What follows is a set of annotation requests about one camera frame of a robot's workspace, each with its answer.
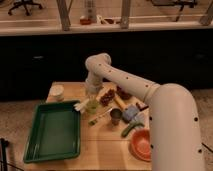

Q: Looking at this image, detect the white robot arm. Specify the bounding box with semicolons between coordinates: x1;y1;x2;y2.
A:
85;53;205;171

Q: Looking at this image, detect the dark brown bowl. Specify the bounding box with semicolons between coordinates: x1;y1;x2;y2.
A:
116;86;132;100

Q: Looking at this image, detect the red bowl on shelf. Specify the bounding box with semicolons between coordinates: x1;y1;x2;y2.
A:
79;17;92;25

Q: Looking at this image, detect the small paint brush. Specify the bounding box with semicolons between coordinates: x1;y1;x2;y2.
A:
88;107;112;126

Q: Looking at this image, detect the white black dish brush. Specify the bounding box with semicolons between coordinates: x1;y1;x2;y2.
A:
74;98;89;111

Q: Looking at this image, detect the wooden block black handle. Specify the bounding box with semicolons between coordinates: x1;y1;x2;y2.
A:
136;103;149;111

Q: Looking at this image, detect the white bottle on shelf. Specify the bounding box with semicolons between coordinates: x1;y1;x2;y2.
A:
84;0;97;23

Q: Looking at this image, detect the small metal cup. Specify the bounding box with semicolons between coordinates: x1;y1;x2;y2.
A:
110;108;122;125

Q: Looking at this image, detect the green plastic tray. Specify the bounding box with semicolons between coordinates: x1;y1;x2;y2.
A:
23;100;81;163

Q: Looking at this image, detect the orange plastic bowl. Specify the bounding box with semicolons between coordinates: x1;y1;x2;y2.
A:
130;129;151;162

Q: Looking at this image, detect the yellow wooden rolling pin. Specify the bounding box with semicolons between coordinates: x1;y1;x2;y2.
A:
114;94;126;110

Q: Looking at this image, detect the green plastic cup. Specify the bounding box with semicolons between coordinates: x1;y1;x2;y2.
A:
87;100;99;114

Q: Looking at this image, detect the blue grey cloth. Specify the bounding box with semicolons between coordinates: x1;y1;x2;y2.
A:
122;105;140;123

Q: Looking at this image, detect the brown grape bunch toy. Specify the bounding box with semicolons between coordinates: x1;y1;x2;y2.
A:
99;89;115;106

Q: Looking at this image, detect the black stand bottom left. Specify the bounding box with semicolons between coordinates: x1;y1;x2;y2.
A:
0;138;9;171

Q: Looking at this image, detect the black floor cable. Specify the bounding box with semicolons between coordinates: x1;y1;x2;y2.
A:
201;142;213;154

